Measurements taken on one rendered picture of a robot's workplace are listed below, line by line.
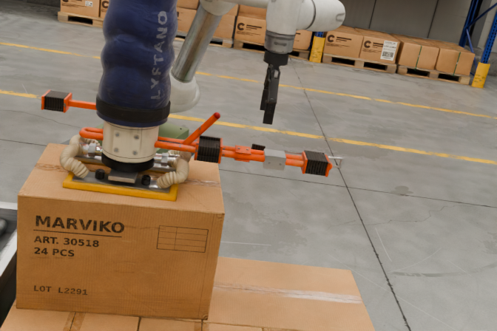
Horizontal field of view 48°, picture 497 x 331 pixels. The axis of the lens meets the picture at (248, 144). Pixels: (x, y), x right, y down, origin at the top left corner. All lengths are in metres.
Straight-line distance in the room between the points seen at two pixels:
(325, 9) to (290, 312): 1.03
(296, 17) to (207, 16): 0.66
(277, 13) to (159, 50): 0.36
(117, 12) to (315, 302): 1.21
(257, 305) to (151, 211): 0.56
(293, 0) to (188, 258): 0.84
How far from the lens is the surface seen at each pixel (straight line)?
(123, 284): 1.83
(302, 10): 1.68
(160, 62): 1.64
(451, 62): 9.66
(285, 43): 1.68
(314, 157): 1.81
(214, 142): 1.80
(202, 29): 2.30
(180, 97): 2.49
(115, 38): 1.64
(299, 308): 2.05
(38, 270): 1.84
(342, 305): 2.13
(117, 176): 1.73
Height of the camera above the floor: 1.74
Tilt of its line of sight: 21 degrees down
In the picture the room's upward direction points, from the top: 10 degrees clockwise
